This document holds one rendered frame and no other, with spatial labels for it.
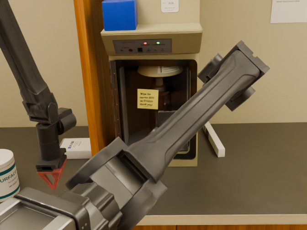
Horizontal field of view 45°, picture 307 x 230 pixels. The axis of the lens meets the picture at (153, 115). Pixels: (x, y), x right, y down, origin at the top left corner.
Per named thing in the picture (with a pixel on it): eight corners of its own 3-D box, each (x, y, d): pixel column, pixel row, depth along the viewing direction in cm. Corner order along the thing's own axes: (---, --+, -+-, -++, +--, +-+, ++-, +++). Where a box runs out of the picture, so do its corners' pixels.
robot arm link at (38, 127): (30, 123, 103) (45, 126, 101) (47, 114, 109) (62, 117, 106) (34, 144, 106) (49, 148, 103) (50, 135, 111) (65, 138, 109)
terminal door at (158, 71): (119, 157, 146) (110, 59, 130) (196, 159, 143) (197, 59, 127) (118, 158, 145) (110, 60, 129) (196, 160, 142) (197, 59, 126)
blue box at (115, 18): (108, 25, 125) (106, -3, 121) (138, 24, 124) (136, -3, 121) (104, 31, 116) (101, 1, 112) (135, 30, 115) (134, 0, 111)
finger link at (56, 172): (68, 179, 115) (65, 153, 111) (62, 192, 108) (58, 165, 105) (47, 179, 115) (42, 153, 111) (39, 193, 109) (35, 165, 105)
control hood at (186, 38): (107, 54, 129) (105, 25, 125) (199, 51, 128) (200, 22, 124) (102, 62, 119) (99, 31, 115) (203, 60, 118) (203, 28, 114)
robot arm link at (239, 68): (248, 23, 69) (286, 60, 68) (213, 61, 80) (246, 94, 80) (69, 176, 45) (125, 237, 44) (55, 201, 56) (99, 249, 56)
